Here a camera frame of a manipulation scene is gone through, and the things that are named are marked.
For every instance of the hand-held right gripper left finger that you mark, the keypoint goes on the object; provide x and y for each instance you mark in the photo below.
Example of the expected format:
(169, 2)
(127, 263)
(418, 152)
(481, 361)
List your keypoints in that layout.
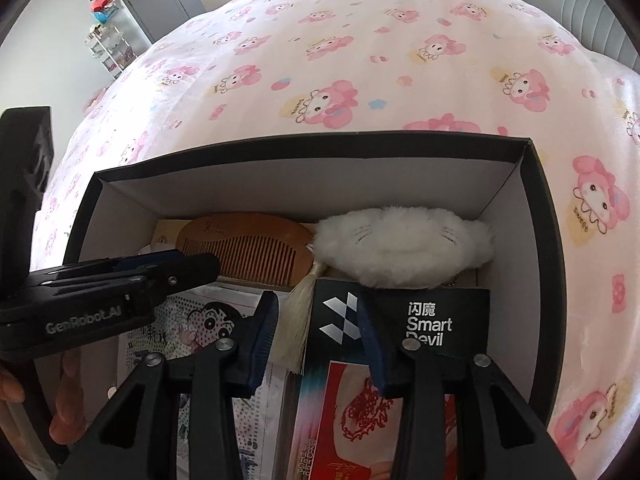
(260, 350)

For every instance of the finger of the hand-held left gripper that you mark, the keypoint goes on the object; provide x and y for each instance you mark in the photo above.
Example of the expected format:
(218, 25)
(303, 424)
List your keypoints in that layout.
(195, 270)
(145, 261)

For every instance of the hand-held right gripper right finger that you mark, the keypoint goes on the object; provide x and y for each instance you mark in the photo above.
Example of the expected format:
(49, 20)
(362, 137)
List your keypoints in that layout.
(372, 355)

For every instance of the wooden comb with tassel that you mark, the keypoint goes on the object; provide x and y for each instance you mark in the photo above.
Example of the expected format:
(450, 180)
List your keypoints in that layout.
(250, 250)

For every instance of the red patterned packet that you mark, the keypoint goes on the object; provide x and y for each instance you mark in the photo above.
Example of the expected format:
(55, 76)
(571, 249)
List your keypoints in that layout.
(350, 435)

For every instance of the white fluffy plush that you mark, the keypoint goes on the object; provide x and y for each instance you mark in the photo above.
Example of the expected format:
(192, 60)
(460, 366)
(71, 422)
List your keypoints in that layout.
(400, 245)

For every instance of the black cardboard box container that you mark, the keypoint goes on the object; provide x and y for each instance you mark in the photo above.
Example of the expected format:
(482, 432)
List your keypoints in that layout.
(300, 180)

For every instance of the person's left hand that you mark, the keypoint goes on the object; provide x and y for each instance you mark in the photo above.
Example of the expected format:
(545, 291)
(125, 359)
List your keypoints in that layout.
(67, 400)

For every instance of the brown cardboard sheet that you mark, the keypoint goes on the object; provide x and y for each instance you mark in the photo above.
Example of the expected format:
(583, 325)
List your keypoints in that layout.
(165, 232)

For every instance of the cartoon print clear packet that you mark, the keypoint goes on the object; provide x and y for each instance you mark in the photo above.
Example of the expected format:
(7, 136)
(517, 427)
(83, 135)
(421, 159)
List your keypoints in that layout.
(210, 315)

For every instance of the black screen protector box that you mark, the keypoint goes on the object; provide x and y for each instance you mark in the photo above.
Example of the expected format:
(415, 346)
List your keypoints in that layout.
(450, 310)

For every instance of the red and teal bowls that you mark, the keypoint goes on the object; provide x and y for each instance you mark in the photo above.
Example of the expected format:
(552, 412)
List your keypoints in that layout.
(102, 9)

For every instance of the pink printed blanket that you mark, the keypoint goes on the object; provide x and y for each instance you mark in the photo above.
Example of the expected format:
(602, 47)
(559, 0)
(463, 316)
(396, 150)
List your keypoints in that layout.
(350, 60)

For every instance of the grey padded headboard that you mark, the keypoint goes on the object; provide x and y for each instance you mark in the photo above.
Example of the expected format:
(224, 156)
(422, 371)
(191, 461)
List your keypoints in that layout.
(590, 10)

